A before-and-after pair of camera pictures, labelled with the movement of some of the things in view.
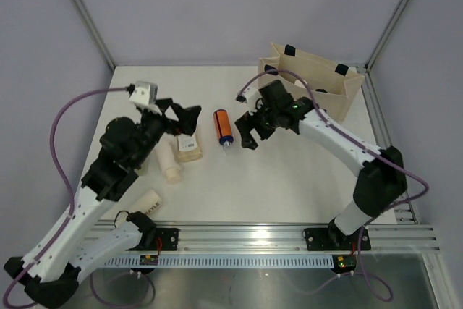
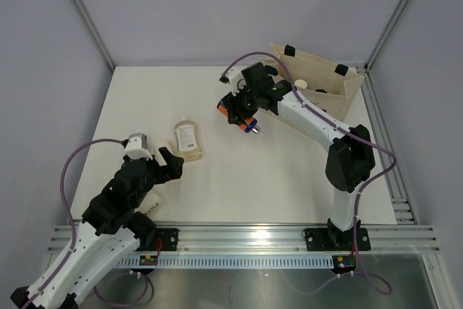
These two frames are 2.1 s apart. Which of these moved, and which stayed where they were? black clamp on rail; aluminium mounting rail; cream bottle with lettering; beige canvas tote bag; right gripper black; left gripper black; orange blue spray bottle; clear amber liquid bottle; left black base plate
Moved: right gripper black; left gripper black; orange blue spray bottle
Stayed: aluminium mounting rail; cream bottle with lettering; left black base plate; black clamp on rail; clear amber liquid bottle; beige canvas tote bag
